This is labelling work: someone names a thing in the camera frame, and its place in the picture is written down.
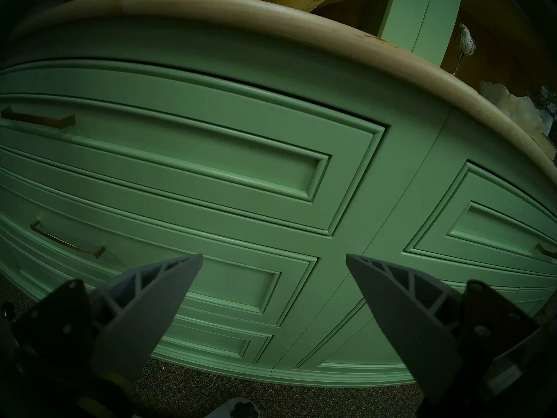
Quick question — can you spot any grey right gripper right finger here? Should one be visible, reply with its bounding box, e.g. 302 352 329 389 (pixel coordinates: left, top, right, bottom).
346 254 540 407

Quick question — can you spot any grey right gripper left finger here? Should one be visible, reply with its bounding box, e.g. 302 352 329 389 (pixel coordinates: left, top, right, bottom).
11 254 204 391

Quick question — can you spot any white shell shaped bowl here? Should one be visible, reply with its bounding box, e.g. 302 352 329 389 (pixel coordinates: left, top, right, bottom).
479 81 549 137

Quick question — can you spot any black star knob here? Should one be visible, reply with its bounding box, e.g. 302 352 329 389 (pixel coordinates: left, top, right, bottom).
226 398 258 418

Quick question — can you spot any tan cover book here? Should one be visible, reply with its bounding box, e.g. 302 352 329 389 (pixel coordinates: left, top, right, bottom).
533 132 557 161

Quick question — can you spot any green wooden shelf cabinet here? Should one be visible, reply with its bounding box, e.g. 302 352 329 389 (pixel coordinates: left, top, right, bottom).
0 0 557 387

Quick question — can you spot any small bird figurine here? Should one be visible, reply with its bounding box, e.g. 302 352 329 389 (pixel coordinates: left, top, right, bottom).
450 23 475 76

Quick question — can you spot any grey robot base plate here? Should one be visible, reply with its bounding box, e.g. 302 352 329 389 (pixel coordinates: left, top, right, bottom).
202 398 262 418

